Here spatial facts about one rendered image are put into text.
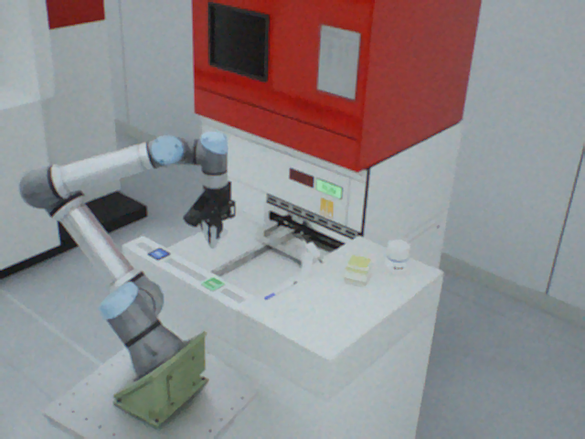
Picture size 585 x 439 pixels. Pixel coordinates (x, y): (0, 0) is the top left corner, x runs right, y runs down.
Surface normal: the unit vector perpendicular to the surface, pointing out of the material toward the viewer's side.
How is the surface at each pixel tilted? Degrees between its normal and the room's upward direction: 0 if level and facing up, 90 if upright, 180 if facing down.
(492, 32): 90
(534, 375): 0
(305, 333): 0
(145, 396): 90
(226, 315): 90
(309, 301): 0
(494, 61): 90
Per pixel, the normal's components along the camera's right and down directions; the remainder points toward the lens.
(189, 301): -0.65, 0.35
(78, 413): 0.04, -0.87
